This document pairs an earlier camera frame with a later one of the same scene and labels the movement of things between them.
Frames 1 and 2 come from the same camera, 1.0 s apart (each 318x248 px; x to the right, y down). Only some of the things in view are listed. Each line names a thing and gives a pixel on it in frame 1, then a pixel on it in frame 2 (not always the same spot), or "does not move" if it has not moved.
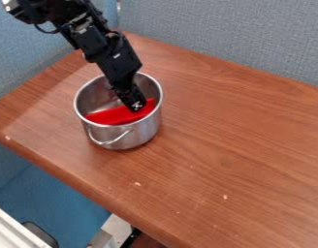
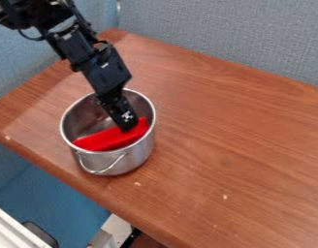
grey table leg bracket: x=114 y=233 does not move
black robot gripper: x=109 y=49 → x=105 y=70
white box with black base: x=16 y=234 does not move
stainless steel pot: x=131 y=134 → x=84 y=117
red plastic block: x=119 y=114 → x=111 y=138
